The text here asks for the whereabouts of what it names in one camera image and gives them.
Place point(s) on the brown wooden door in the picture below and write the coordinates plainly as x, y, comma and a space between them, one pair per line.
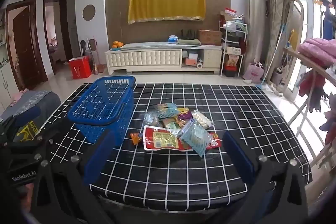
23, 43

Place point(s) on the white paper roll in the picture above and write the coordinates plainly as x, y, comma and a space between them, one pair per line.
199, 65

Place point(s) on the metal drying rack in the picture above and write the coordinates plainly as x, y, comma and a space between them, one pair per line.
302, 119

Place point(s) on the yellow cloth cover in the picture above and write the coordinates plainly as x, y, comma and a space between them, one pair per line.
165, 3

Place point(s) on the orange snack bar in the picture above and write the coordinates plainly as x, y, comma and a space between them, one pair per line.
136, 138

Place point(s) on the grey sofa with lace cover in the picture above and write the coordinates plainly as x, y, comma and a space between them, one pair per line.
31, 100

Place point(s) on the green folded cloth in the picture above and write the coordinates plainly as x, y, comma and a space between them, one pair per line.
189, 41

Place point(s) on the blue tissue box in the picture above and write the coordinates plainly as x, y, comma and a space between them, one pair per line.
172, 39

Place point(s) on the pink quilt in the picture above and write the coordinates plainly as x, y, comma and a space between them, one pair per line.
317, 50

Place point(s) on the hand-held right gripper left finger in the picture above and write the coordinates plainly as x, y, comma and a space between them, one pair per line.
97, 161

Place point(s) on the white cracker packet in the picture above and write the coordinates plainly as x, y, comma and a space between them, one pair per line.
202, 119

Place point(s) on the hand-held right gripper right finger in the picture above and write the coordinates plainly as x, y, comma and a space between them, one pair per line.
239, 158

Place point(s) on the white television cabinet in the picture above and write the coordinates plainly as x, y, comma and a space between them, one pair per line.
144, 58

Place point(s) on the purple hanging clothes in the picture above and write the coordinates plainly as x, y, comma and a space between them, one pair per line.
312, 90

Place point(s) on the silver standing air conditioner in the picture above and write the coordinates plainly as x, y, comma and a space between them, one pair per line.
256, 16

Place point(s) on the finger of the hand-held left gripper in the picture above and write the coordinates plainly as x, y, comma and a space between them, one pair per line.
50, 134

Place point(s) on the red paper bag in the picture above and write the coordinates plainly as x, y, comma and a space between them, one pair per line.
80, 67

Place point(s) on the black checked tablecloth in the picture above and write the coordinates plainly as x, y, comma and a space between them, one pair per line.
183, 174

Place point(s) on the small red snack packet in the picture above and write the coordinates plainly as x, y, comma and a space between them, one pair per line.
215, 141

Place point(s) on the brown door frame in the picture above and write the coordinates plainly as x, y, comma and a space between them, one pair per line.
68, 29

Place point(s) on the brown cardboard box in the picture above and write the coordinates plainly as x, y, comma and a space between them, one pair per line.
210, 37

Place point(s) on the plain round wall plaque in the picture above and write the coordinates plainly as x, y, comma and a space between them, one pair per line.
88, 12

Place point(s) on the dark cloth with yellow print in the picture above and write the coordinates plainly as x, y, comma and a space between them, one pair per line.
26, 132

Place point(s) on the black router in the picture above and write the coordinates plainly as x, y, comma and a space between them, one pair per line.
187, 35

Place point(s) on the patterned beige curtain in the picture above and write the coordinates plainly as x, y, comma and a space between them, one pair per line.
273, 3

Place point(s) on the pile of oranges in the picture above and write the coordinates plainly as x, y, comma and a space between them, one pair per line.
117, 44

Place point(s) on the pink shopping bag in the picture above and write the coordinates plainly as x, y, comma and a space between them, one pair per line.
253, 73

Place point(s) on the orange box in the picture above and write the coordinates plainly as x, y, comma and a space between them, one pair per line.
189, 61

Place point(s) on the blue plastic basket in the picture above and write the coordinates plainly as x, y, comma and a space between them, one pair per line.
78, 119

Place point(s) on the large red snack packet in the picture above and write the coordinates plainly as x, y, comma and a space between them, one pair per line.
157, 138

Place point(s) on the purple yellow chip packet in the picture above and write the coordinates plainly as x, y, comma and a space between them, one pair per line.
183, 115

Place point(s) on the white shelf rack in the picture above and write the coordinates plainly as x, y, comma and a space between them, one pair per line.
233, 37

